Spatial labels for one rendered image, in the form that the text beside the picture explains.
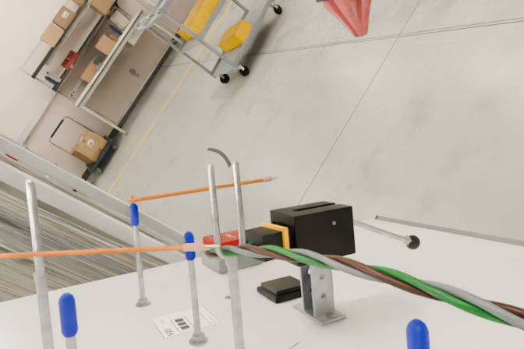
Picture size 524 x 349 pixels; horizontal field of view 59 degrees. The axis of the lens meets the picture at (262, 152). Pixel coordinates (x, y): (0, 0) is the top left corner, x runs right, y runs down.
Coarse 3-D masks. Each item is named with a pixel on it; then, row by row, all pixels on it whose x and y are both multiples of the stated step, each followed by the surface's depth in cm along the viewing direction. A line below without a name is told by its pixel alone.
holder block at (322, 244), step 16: (288, 208) 40; (304, 208) 39; (320, 208) 38; (336, 208) 38; (288, 224) 37; (304, 224) 36; (320, 224) 37; (336, 224) 38; (352, 224) 38; (304, 240) 36; (320, 240) 37; (336, 240) 38; (352, 240) 38
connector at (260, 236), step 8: (280, 224) 38; (248, 232) 37; (256, 232) 36; (264, 232) 36; (272, 232) 36; (280, 232) 36; (248, 240) 37; (256, 240) 36; (264, 240) 35; (272, 240) 35; (280, 240) 36
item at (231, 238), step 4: (224, 232) 58; (228, 232) 58; (232, 232) 58; (236, 232) 57; (204, 236) 57; (208, 236) 57; (212, 236) 56; (224, 236) 56; (228, 236) 56; (232, 236) 56; (236, 236) 55; (204, 240) 56; (208, 240) 55; (212, 240) 55; (224, 240) 54; (228, 240) 54; (232, 240) 54; (236, 240) 54; (204, 244) 56; (208, 244) 55; (212, 244) 54; (224, 244) 53; (228, 244) 53; (232, 244) 53; (236, 244) 54
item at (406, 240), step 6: (354, 222) 41; (360, 222) 41; (366, 228) 41; (372, 228) 42; (378, 228) 42; (384, 234) 42; (390, 234) 42; (396, 234) 43; (402, 240) 43; (408, 240) 43
